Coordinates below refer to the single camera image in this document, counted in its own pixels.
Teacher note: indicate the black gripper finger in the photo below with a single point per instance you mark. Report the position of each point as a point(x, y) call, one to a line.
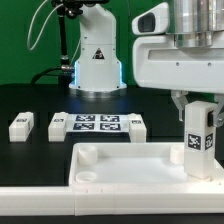
point(216, 117)

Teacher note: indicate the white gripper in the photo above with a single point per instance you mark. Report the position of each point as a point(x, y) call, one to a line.
point(157, 63)

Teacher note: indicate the white desk tabletop tray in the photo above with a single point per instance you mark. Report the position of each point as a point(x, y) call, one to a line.
point(136, 164)

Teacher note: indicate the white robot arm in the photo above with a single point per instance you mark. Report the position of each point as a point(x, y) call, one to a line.
point(179, 47)

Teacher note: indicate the fiducial marker sheet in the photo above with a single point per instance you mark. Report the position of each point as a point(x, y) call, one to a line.
point(97, 123)

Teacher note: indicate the white L-shaped fence bar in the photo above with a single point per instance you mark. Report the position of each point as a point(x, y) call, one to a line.
point(112, 200)

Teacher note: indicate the black camera stand pole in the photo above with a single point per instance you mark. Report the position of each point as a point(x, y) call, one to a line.
point(71, 9)

